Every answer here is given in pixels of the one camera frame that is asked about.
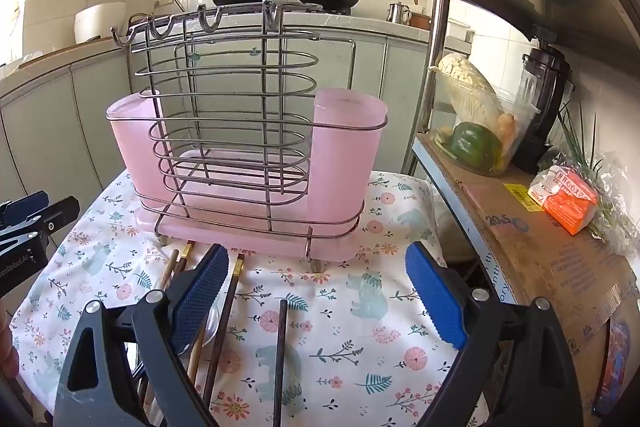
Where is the black blender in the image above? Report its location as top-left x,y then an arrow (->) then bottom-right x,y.
512,24 -> 573,178

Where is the white rice cooker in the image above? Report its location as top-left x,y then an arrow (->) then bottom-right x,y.
74,2 -> 127,45

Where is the gas stove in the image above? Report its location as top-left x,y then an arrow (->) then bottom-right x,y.
220,2 -> 353,16

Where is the white spoon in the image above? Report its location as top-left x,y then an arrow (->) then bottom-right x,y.
190,304 -> 224,355

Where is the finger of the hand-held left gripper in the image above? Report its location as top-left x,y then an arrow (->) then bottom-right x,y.
0,191 -> 50,228
0,197 -> 81,253

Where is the floral tablecloth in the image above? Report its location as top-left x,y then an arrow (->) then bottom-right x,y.
10,167 -> 491,427

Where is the metal shelf rack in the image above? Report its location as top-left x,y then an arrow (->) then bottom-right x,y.
405,0 -> 640,427

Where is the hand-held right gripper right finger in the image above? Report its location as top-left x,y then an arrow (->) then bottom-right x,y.
404,241 -> 584,427

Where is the crinkled clear plastic bag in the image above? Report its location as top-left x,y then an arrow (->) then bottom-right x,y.
575,152 -> 640,258

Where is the green bell pepper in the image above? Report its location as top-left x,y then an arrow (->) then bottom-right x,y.
445,122 -> 503,172

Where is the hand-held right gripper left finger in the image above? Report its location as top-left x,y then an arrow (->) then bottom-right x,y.
52,243 -> 231,427

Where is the colourful printed bag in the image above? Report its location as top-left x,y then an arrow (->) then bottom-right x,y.
597,307 -> 640,413

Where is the orange and white packet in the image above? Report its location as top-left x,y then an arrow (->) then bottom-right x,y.
527,164 -> 601,236

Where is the napa cabbage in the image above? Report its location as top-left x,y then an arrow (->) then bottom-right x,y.
437,53 -> 501,130

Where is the wooden cutting board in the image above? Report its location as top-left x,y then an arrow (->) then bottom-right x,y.
20,36 -> 113,68

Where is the cardboard shelf liner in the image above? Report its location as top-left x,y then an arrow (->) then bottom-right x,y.
417,132 -> 640,358

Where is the dark plain chopstick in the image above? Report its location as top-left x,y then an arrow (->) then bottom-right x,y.
271,299 -> 289,427

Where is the steel kettle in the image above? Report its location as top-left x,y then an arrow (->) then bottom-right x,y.
387,2 -> 412,25

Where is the pink plastic drip tray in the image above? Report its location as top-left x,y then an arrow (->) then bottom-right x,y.
134,147 -> 357,264

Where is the pink plastic cup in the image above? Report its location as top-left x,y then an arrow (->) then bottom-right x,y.
306,88 -> 388,235
106,91 -> 168,212

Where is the metal wire utensil rack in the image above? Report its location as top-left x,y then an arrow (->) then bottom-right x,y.
110,0 -> 390,275

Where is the clear plastic bowl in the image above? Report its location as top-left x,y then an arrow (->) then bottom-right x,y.
429,72 -> 541,178

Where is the yellow sticker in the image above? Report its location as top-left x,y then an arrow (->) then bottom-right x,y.
502,183 -> 543,210

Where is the person's left hand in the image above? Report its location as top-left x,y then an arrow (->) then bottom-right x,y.
0,299 -> 21,380

